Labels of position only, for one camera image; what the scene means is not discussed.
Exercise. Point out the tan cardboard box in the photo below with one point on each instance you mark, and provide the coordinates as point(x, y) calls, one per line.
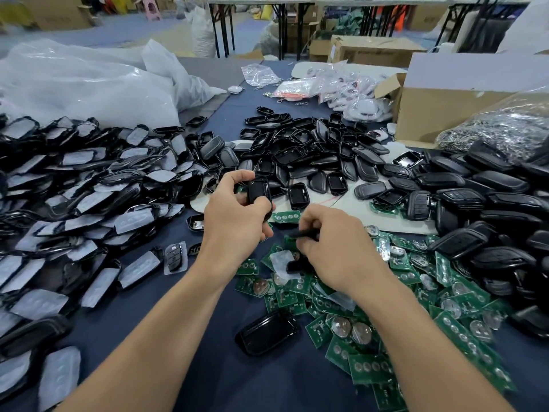
point(56, 11)

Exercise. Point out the person's right forearm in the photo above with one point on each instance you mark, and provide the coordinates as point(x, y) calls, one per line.
point(437, 352)

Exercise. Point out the small black button strip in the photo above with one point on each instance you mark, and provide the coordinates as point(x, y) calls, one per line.
point(195, 249)

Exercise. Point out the black metal table frame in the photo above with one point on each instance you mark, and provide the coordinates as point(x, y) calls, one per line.
point(223, 28)

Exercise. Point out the clear bag with red label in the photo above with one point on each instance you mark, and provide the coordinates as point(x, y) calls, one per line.
point(294, 87)

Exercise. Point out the person's right hand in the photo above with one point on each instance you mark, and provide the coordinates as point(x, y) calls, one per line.
point(343, 249)

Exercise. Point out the large open cardboard box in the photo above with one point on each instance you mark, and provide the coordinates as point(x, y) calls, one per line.
point(450, 111)

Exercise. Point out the person's left hand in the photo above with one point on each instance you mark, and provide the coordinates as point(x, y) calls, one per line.
point(227, 227)

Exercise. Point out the large white plastic bag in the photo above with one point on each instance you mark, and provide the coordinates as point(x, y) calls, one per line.
point(86, 86)

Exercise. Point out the small white object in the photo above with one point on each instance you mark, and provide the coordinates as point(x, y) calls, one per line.
point(235, 89)

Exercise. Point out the pile of assembled black fobs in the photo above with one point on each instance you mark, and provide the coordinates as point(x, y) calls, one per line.
point(497, 214)

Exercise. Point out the pink plastic stool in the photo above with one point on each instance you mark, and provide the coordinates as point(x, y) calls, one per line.
point(151, 7)

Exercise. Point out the pile of shells with pads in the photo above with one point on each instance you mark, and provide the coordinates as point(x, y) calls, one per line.
point(81, 210)

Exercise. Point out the lone glossy black shell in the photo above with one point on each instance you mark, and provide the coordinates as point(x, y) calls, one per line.
point(268, 333)

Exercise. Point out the small crumpled clear plastic bag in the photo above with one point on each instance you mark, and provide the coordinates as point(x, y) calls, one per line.
point(261, 75)

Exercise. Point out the slim black plastic piece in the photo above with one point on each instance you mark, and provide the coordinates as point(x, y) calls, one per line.
point(302, 234)

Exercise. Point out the clear plastic film piece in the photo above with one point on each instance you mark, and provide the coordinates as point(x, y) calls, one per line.
point(280, 263)

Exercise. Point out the heap of clear parts bags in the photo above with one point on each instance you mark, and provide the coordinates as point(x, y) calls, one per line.
point(353, 94)

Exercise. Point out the brown cardboard box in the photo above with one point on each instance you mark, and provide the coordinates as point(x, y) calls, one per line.
point(376, 50)

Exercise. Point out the long white table top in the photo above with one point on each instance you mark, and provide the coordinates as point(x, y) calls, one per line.
point(386, 1)

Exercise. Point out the pile of black shell halves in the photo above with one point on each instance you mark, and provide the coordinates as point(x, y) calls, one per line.
point(317, 154)

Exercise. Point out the person's left forearm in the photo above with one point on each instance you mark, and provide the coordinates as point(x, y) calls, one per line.
point(137, 343)

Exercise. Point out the pile of green circuit boards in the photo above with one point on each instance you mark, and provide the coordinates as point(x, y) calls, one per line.
point(446, 313)

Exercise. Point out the clear bag of metal parts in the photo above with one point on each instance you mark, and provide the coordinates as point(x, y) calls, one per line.
point(510, 128)

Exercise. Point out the black rubber button pad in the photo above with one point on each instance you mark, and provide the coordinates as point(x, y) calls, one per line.
point(300, 265)

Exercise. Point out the white sack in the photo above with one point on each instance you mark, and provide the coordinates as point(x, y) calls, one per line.
point(202, 30)

